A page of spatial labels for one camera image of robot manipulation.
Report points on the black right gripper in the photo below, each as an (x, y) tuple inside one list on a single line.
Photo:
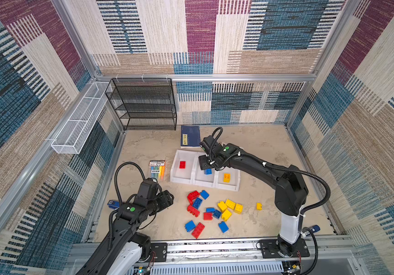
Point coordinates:
[(203, 163)]

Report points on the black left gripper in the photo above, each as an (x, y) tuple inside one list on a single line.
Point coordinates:
[(165, 198)]

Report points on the yellow square lego brick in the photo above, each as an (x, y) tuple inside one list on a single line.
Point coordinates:
[(226, 178)]

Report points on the red lego brick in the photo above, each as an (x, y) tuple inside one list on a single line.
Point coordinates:
[(182, 164)]

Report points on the red long lego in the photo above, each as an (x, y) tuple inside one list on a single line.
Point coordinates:
[(198, 230), (192, 196)]

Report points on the blue lego top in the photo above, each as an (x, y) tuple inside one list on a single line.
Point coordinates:
[(204, 194)]

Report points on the red long lego diagonal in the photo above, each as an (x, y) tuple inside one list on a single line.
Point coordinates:
[(192, 210)]

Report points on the yellow studded lego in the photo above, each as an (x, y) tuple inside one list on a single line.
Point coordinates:
[(230, 204)]

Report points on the yellow lego cluster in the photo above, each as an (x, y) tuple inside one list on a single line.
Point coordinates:
[(222, 206), (238, 208)]

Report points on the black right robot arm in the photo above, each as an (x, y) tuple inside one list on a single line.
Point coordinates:
[(288, 183)]

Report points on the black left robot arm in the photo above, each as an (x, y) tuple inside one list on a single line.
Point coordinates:
[(124, 246)]

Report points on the dark blue book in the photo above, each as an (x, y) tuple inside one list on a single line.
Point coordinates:
[(190, 137)]

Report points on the colourful marker pack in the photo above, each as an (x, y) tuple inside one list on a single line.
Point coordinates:
[(157, 169)]

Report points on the white three-compartment bin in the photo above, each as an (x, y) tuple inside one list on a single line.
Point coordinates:
[(186, 170)]

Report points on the blue black stapler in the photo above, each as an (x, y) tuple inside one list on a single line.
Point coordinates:
[(112, 204)]

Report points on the blue lego with studs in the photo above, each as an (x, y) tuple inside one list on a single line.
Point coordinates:
[(197, 203)]

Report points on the red long lego bottom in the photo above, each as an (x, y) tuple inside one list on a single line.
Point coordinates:
[(198, 230)]

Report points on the small red lego centre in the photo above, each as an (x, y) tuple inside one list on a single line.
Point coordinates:
[(207, 216)]

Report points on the dark blue lego centre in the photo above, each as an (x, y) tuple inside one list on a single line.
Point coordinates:
[(217, 214)]

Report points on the yellow lego lower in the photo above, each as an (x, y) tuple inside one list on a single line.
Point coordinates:
[(226, 215)]

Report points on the blue lego bottom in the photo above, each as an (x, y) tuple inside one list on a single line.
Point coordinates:
[(223, 227)]

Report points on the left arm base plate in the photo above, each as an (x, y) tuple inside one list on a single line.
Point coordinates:
[(158, 252)]

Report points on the black wire shelf rack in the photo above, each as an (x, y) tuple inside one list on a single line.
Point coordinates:
[(143, 104)]

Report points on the white wire mesh basket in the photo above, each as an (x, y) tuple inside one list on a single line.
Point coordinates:
[(72, 137)]

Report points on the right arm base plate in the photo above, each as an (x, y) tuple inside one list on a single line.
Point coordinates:
[(278, 248)]

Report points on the aluminium rail front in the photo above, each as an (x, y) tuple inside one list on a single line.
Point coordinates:
[(337, 255)]

